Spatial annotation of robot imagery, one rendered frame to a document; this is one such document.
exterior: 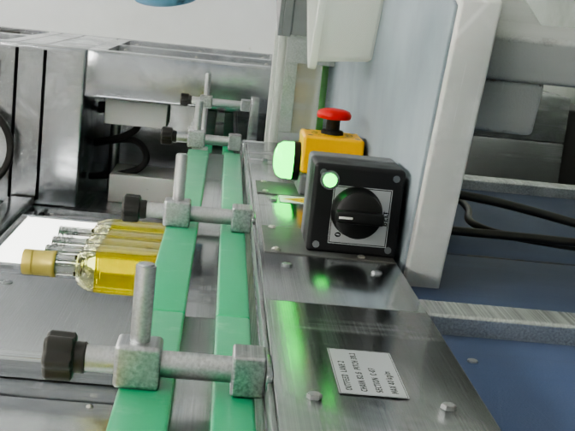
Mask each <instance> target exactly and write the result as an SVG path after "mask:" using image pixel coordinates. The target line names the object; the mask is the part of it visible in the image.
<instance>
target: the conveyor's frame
mask: <svg viewBox="0 0 575 431"><path fill-rule="evenodd" d="M277 146H278V145H270V144H260V143H252V142H247V145H245V164H246V183H247V194H248V204H250V205H251V206H252V211H255V216H256V222H253V223H252V226H251V236H252V255H253V266H254V276H255V287H256V296H257V307H258V326H259V337H260V345H261V346H264V347H265V348H266V354H268V355H271V362H272V370H273V383H268V385H267V391H265V385H264V398H265V409H266V419H267V429H268V431H501V429H500V427H499V426H498V424H497V423H496V421H495V419H494V418H493V417H492V415H491V413H490V412H489V410H488V408H487V407H486V405H485V403H484V402H483V401H482V399H481V397H480V396H479V394H478V393H477V391H476V389H475V387H474V386H473V385H472V384H471V381H470V380H469V378H468V377H467V375H466V373H465V371H464V370H463V369H462V368H461V366H460V364H459V362H458V361H457V359H456V357H455V356H454V354H453V353H452V351H451V350H450V348H449V347H448V345H447V343H446V341H445V340H444V338H443V337H442V335H441V334H440V332H439V331H438V329H437V328H436V325H435V324H434V323H433V322H432V320H431V312H430V310H429V308H428V307H427V305H426V303H425V302H424V301H423V300H422V299H418V297H417V295H416V294H415V292H414V291H413V290H412V288H411V286H410V285H409V283H408V282H407V280H406V278H405V276H404V275H403V274H402V272H401V271H400V269H399V267H398V266H397V264H392V263H373V262H363V261H353V260H344V259H334V258H325V257H307V256H296V255H287V254H277V253H268V252H264V242H263V235H262V228H261V225H275V226H279V227H297V228H301V222H302V215H303V207H304V197H295V196H286V195H273V194H263V193H257V190H256V183H255V180H266V181H274V182H284V183H293V184H294V182H295V180H291V179H284V178H280V177H279V176H277V175H276V173H275V170H274V168H273V158H274V154H275V149H276V147H277Z"/></svg>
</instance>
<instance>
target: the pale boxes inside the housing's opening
mask: <svg viewBox="0 0 575 431"><path fill-rule="evenodd" d="M170 110H171V105H168V104H160V103H142V102H134V101H125V100H116V99H108V98H106V99H105V111H104V123H107V124H116V125H125V126H134V127H151V128H160V129H162V127H166V126H168V124H169V120H170ZM135 166H137V165H132V164H123V163H117V164H116V166H115V167H114V168H113V170H112V171H111V173H110V177H109V190H108V201H110V202H119V203H122V199H123V197H124V195H125V194H127V193H129V194H137V195H140V196H141V199H143V200H147V201H148V202H154V203H164V201H165V198H166V197H173V188H174V177H175V169H174V168H159V167H150V166H146V167H145V168H144V169H143V170H142V171H140V172H138V173H137V174H130V173H123V172H118V171H119V170H124V169H129V168H133V167H135Z"/></svg>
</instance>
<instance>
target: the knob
mask: <svg viewBox="0 0 575 431"><path fill-rule="evenodd" d="M330 214H331V219H332V222H333V223H334V226H335V228H336V229H337V230H338V231H339V232H340V233H342V234H343V235H345V236H347V237H349V238H351V239H365V238H368V237H370V236H371V235H372V234H373V233H375V232H376V231H377V229H378V228H379V227H383V225H384V219H385V217H384V215H383V214H382V205H381V203H380V200H379V199H378V197H377V196H376V195H375V194H374V193H373V192H372V191H370V190H368V189H366V188H363V187H359V186H355V187H350V188H347V189H346V190H343V191H342V192H340V193H339V194H338V195H337V196H336V198H335V200H334V201H333V203H332V205H331V211H330Z"/></svg>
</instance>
